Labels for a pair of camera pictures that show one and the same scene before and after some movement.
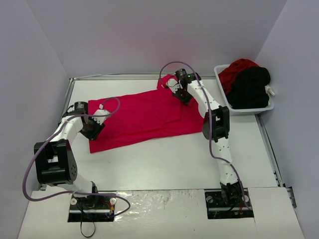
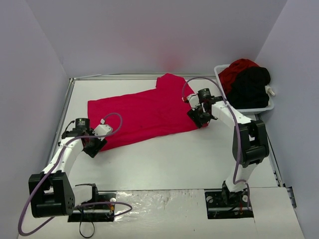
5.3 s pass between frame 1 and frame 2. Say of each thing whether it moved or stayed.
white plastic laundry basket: stayed
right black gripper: moved
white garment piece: stayed
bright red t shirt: moved
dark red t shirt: stayed
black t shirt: stayed
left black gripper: moved
